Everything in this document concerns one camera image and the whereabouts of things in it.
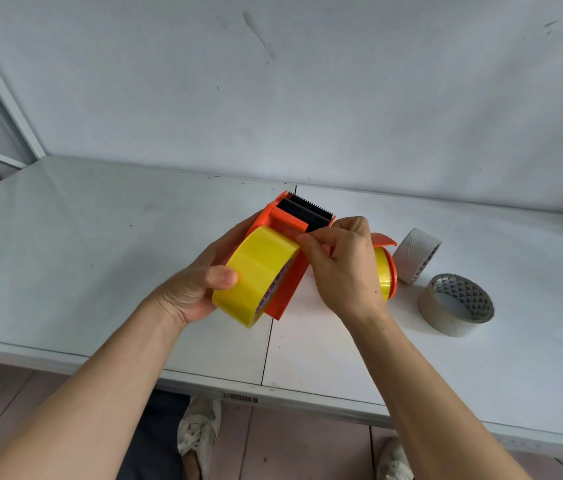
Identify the white metal frame post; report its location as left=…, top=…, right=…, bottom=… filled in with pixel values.
left=0, top=9, right=46, bottom=163

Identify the person's left hand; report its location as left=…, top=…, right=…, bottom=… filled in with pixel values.
left=154, top=210, right=266, bottom=328

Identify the person's right forearm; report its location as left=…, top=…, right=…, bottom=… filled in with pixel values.
left=349, top=309, right=532, bottom=480

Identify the orange tape dispenser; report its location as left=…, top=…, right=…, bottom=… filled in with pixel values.
left=245, top=190, right=336, bottom=321
left=370, top=232, right=399, bottom=301

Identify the person's right hand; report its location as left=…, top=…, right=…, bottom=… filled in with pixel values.
left=295, top=216, right=391, bottom=325

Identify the person's left forearm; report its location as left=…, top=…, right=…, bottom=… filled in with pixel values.
left=0, top=299, right=188, bottom=480

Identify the white shoe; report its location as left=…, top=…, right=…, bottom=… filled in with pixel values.
left=176, top=396, right=223, bottom=480
left=375, top=437, right=415, bottom=480

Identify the white tape core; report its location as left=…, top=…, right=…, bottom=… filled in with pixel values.
left=392, top=227, right=443, bottom=285
left=417, top=273, right=496, bottom=339

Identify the white right shoe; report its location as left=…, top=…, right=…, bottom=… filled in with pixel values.
left=375, top=437, right=415, bottom=480

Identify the yellow tape roll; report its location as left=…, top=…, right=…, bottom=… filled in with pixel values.
left=212, top=225, right=302, bottom=329
left=373, top=247, right=393, bottom=302

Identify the white left shoe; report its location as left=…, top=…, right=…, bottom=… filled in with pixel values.
left=176, top=396, right=223, bottom=480

